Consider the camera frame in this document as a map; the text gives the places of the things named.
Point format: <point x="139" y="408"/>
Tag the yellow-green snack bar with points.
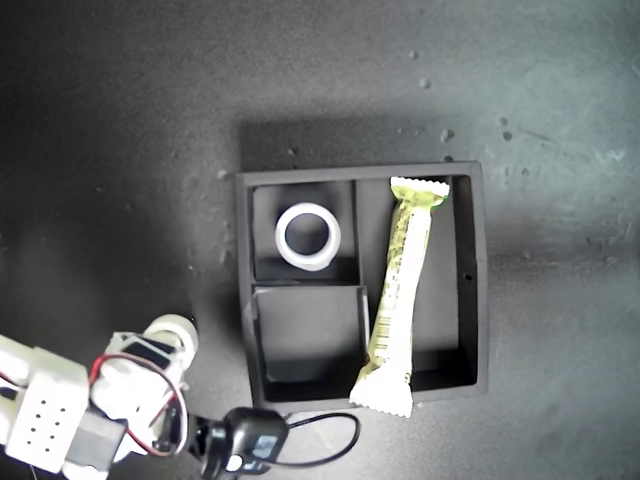
<point x="400" y="280"/>

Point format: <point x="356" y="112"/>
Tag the black tray with wells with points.
<point x="300" y="325"/>

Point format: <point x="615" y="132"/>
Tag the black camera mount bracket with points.
<point x="200" y="435"/>

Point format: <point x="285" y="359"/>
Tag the black camera box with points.
<point x="250" y="440"/>

